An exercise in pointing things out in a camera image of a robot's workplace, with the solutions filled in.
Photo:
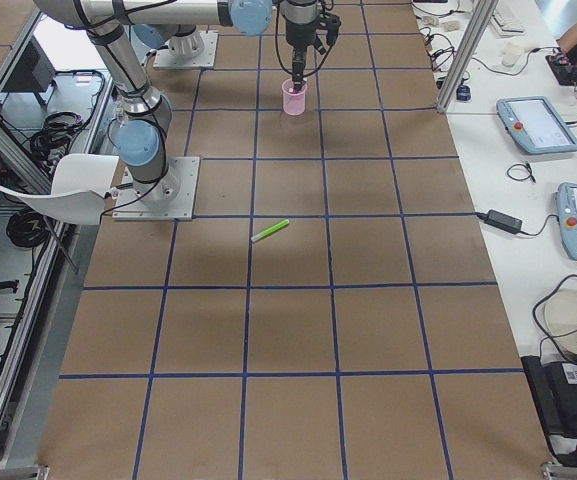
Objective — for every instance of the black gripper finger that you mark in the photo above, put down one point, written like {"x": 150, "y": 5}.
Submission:
{"x": 295, "y": 69}
{"x": 301, "y": 63}

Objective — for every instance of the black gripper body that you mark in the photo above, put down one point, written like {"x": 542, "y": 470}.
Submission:
{"x": 297, "y": 33}

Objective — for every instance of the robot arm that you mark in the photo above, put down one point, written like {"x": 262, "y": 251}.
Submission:
{"x": 141, "y": 139}
{"x": 248, "y": 12}

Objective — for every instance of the pink mesh cup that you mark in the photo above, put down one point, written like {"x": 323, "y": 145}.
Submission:
{"x": 293, "y": 104}

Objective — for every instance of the green marker pen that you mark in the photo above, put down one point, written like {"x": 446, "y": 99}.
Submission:
{"x": 269, "y": 231}

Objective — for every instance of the blue teach pendant far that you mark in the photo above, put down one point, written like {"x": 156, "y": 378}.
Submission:
{"x": 535, "y": 126}

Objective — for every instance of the black power adapter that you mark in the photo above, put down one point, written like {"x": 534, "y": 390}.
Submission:
{"x": 500, "y": 221}

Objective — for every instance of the white chair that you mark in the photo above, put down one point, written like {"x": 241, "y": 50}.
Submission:
{"x": 80, "y": 184}

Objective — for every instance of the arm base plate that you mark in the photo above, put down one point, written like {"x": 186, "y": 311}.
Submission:
{"x": 172, "y": 199}
{"x": 196, "y": 50}

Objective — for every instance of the aluminium frame post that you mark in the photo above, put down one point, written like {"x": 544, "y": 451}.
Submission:
{"x": 473, "y": 33}

